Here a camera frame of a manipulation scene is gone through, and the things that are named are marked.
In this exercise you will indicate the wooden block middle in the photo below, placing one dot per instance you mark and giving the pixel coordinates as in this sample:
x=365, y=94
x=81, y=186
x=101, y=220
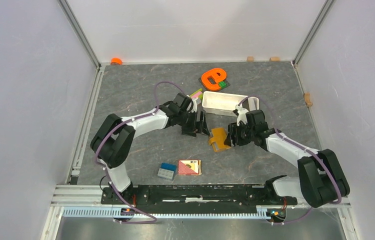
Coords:
x=274, y=59

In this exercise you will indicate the white plastic tray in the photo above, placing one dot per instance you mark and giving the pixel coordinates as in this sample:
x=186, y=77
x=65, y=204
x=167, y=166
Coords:
x=225, y=104

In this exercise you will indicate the orange tape roll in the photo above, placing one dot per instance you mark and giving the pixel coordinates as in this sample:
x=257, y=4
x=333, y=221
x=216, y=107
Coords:
x=116, y=61

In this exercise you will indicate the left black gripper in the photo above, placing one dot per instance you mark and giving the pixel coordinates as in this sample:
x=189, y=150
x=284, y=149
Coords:
x=191, y=130

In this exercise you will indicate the blue grey toy brick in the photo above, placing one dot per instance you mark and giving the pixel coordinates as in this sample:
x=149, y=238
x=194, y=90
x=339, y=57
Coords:
x=167, y=171

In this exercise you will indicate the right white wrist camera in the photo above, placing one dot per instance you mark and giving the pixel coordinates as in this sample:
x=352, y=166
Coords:
x=241, y=112

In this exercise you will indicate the orange plastic letter e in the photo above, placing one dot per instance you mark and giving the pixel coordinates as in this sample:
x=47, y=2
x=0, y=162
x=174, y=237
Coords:
x=217, y=74

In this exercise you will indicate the colourful toy brick stack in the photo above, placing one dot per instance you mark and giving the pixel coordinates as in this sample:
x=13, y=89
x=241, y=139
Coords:
x=197, y=94

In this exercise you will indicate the green toy brick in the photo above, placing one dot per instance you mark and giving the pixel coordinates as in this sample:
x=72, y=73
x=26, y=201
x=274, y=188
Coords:
x=222, y=84

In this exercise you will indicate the wooden block left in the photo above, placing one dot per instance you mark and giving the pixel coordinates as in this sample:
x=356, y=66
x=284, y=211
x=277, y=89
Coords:
x=250, y=59

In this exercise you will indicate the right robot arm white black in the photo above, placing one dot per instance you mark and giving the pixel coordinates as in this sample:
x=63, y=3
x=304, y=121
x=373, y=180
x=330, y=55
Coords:
x=320, y=180

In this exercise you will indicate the wooden block right side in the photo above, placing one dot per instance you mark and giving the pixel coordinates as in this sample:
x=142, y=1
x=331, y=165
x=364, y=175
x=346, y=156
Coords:
x=307, y=99

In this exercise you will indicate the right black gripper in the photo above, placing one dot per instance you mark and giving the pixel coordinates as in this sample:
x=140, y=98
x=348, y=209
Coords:
x=233, y=129

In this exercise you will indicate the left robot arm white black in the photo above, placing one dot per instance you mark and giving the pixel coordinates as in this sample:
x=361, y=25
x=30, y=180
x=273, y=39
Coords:
x=112, y=142

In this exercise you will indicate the wooden block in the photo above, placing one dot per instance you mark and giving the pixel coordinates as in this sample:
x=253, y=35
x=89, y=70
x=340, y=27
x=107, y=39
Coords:
x=274, y=59
x=307, y=99
x=250, y=59

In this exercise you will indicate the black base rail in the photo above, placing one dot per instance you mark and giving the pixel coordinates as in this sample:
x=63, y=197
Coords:
x=203, y=198

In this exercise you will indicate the red playing card deck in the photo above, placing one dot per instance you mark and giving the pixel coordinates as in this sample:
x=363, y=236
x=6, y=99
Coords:
x=190, y=167

